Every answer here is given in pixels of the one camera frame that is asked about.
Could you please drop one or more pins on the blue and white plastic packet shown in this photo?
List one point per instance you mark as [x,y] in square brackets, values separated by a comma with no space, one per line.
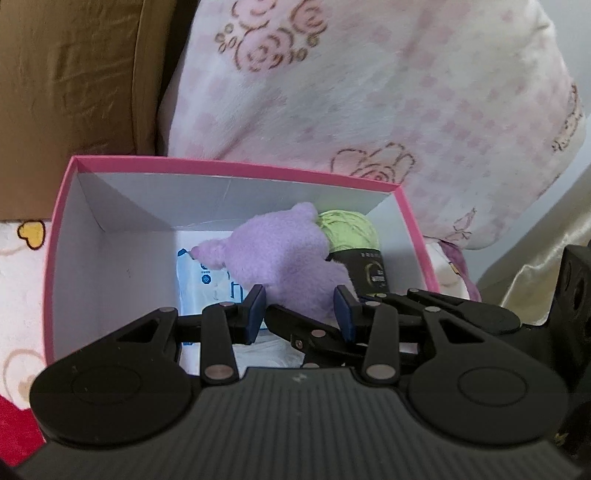
[194,295]

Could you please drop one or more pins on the brown embroidered pillow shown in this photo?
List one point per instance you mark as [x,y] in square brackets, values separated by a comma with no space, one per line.
[78,92]

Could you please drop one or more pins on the pink floral pillow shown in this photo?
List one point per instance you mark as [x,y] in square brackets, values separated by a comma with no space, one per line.
[369,92]

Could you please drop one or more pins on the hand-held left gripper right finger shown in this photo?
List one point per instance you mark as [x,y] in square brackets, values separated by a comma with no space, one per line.
[345,316]

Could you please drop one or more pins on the green yarn ball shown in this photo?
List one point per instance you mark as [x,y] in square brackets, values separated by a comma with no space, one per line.
[351,228]

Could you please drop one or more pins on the bear printed blanket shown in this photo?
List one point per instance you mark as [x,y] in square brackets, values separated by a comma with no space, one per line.
[23,286]

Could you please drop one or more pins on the purple plush toy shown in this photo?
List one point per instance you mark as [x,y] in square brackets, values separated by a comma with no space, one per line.
[286,251]

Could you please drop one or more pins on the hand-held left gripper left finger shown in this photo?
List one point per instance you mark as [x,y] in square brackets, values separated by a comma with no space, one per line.
[256,314]

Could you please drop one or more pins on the gold satin curtain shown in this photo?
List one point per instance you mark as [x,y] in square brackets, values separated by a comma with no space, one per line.
[531,240]

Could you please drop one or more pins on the pink cardboard box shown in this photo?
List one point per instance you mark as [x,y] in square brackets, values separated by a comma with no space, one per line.
[129,258]

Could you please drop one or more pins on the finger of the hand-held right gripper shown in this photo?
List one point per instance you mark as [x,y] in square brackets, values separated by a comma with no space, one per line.
[471,316]
[318,344]

